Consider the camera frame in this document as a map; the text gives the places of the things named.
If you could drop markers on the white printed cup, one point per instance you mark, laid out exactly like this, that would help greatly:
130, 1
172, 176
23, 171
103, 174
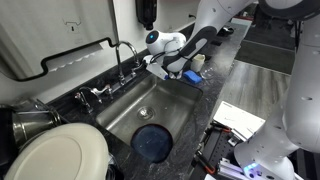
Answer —
175, 75

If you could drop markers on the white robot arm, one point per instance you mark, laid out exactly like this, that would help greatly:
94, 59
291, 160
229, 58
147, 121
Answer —
300, 100

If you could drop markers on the stainless steel sink basin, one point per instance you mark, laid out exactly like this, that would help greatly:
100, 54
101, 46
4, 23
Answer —
166, 100

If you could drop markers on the metal sink drain strainer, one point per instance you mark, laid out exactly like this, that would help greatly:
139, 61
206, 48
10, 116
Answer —
145, 113

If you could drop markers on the blue sponge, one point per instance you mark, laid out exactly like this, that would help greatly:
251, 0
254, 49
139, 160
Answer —
192, 76

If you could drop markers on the cream ceramic mug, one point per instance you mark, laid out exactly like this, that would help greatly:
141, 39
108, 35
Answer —
197, 63

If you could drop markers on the chrome gooseneck faucet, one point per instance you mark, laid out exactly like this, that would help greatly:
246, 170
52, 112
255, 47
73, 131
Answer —
119, 63

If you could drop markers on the clear glass bowl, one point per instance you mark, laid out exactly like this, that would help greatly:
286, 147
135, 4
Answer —
208, 71

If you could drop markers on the dark blue plate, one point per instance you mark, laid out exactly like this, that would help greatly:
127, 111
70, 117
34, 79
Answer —
151, 143

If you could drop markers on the small chrome side faucet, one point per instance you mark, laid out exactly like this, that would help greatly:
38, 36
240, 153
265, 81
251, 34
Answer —
83, 100

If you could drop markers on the black perforated mounting board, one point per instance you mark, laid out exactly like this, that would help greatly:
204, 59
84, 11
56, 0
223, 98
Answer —
218, 143

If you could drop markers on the white paper booklet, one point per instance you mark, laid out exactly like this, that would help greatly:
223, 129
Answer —
238, 118

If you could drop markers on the black red clamp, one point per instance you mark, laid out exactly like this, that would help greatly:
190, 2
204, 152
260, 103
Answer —
204, 163

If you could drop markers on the dark floor mat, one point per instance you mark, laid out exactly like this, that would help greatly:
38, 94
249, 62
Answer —
263, 53

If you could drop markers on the cream oval plate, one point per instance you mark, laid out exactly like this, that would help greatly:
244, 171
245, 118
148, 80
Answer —
56, 153

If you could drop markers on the steel paper towel dispenser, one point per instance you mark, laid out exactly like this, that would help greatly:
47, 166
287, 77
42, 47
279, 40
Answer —
50, 30

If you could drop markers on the stainless steel pot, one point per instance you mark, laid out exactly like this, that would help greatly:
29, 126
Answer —
33, 123

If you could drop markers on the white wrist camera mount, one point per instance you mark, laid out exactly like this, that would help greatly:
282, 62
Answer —
156, 70

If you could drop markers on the black wall soap dispenser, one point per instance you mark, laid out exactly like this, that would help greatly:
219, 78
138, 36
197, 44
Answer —
146, 13

